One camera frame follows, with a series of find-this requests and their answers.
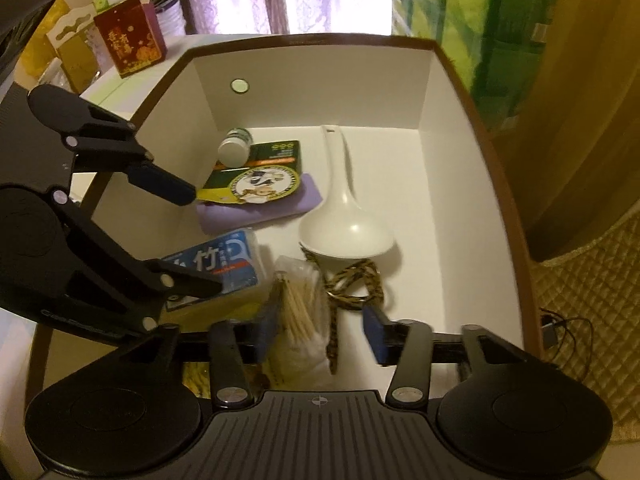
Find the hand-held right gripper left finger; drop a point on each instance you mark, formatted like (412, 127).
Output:
(267, 332)

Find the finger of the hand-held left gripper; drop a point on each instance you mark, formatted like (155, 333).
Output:
(185, 280)
(160, 182)

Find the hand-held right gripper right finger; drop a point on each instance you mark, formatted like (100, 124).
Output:
(375, 335)

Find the bag of cotton swabs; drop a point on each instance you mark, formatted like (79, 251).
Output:
(300, 320)

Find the clear box with blue label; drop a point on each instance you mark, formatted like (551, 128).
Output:
(235, 260)

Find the white cap green bottle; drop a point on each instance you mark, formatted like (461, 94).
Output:
(232, 150)

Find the purple pad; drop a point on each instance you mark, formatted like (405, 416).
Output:
(260, 215)

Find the round badge card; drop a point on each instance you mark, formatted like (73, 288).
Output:
(260, 185)

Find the white plastic spoon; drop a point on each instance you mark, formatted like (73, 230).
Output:
(345, 230)

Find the dark green box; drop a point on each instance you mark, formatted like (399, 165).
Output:
(280, 155)

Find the brown cardboard box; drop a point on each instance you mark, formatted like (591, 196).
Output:
(350, 90)

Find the red gift box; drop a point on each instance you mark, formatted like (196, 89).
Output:
(132, 40)

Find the gold and white gift bag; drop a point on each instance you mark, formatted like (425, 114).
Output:
(75, 55)

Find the yellow plastic bag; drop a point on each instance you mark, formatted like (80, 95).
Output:
(42, 45)

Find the small green tissue pack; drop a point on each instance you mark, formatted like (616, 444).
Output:
(109, 1)

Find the gold quilted cushion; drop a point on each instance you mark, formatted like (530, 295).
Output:
(600, 320)

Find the green tissue pack bundle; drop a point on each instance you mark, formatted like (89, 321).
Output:
(450, 20)

